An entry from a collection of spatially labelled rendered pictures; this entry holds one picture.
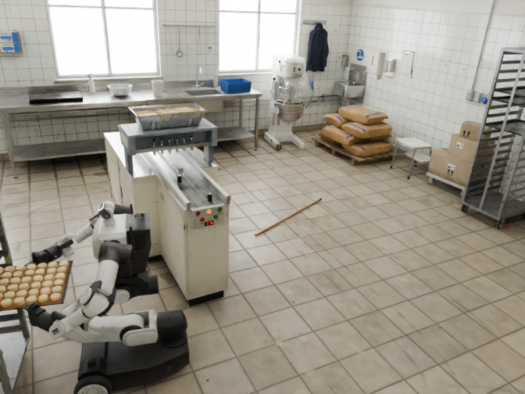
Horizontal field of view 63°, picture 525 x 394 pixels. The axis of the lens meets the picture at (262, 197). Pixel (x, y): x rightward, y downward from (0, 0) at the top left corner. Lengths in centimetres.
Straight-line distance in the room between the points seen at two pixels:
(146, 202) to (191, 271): 76
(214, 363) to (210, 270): 68
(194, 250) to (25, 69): 409
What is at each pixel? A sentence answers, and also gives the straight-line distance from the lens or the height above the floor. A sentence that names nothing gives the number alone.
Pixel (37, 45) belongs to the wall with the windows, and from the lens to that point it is 649.
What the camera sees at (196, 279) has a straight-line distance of 327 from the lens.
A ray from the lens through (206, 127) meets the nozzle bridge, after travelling 358.
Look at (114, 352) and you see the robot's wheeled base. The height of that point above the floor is 17.
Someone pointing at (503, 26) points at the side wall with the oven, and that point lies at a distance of 604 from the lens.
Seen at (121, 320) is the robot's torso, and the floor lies 35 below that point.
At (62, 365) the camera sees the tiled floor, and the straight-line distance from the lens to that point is 318.
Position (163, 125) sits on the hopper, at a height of 121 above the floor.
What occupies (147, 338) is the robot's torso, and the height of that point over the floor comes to 27.
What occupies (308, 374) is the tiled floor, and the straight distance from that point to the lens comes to 298.
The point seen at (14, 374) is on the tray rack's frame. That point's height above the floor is 15.
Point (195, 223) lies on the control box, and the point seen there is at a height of 74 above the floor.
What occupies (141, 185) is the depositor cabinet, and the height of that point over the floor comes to 76.
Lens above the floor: 216
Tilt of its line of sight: 25 degrees down
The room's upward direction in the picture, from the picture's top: 3 degrees clockwise
